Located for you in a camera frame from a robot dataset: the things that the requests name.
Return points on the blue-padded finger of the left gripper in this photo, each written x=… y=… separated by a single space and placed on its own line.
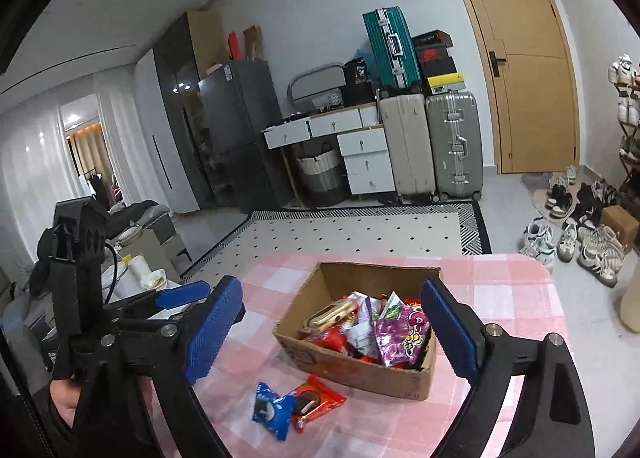
x=182 y=295

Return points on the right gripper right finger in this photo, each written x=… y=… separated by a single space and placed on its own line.
x=551 y=418

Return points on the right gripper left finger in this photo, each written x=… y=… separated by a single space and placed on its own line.
x=117 y=423

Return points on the blue Oreo snack packet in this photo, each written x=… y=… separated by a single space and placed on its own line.
x=273 y=411

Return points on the red Oreo snack packet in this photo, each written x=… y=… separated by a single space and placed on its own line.
x=312 y=400

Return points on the purple candy snack bag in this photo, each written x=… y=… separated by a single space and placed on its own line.
x=401 y=332

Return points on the silver white snack packet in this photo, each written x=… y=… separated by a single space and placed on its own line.
x=360 y=336

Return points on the person's left hand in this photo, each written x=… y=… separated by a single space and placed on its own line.
x=65 y=396

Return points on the pink checkered tablecloth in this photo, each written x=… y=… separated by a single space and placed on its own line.
x=400 y=404

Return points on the beige waste bin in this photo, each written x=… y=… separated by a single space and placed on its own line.
x=630 y=303

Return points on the brown cardboard SF box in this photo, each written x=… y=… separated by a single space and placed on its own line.
x=311 y=332

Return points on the pile of shoes on floor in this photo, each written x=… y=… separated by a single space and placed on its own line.
x=568 y=227

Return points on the striped laundry basket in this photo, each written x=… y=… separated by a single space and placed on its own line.
x=323 y=177

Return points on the small cardboard box on floor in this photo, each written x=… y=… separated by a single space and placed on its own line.
x=623 y=224

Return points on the black refrigerator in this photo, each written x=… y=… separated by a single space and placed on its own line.
x=240 y=103

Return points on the white dotted rug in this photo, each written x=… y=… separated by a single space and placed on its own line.
x=441 y=229

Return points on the dark tall cabinet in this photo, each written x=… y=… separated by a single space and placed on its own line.
x=182 y=55

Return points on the white drawer desk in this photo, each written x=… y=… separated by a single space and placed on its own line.
x=361 y=139

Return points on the oval mirror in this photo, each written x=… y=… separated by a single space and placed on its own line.
x=317 y=89

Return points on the beige suitcase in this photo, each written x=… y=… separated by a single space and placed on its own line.
x=409 y=143

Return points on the silver grey suitcase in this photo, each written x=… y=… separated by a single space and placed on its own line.
x=456 y=145

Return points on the teal suitcase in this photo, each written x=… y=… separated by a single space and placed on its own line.
x=392 y=50

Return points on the stack of shoe boxes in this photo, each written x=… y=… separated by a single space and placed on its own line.
x=438 y=70

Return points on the shoe rack with shoes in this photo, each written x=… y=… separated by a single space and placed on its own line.
x=624 y=77

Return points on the wooden door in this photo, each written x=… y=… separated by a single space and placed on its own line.
x=530 y=82

